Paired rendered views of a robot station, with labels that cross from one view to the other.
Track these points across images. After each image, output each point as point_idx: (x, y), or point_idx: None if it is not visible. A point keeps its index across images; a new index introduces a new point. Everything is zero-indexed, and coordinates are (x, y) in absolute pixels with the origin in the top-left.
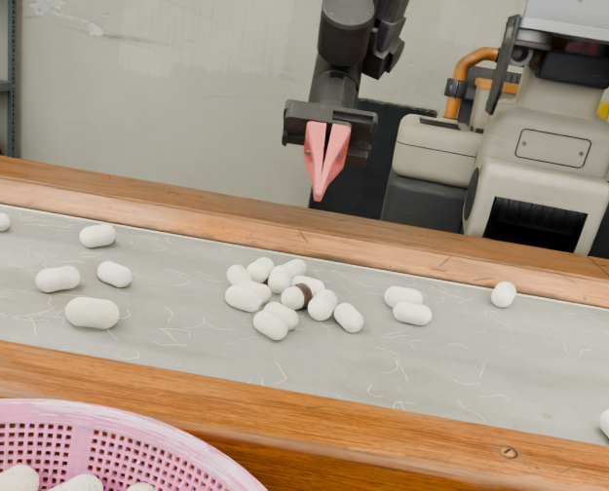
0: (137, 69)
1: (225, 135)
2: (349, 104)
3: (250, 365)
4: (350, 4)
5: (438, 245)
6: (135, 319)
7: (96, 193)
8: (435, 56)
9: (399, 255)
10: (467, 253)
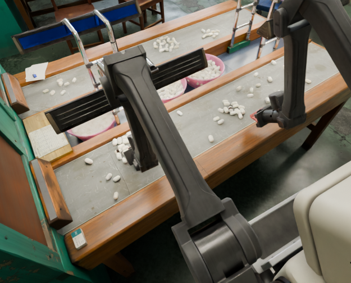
0: None
1: None
2: (265, 113)
3: (219, 96)
4: (276, 93)
5: (233, 143)
6: (237, 94)
7: None
8: None
9: (235, 135)
10: (226, 144)
